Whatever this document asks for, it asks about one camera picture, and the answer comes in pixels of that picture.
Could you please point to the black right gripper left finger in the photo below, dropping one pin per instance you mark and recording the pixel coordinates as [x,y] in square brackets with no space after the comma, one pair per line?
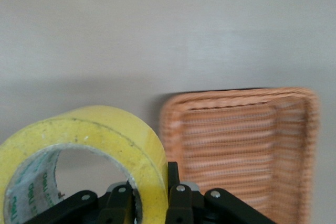
[118,205]

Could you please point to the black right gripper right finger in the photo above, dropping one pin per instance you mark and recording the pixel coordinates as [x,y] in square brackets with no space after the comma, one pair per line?
[178,203]

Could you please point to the yellow packing tape roll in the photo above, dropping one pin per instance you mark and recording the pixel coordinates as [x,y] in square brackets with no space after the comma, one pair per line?
[105,129]

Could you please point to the brown wicker basket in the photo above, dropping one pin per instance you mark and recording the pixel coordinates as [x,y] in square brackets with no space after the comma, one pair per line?
[236,142]

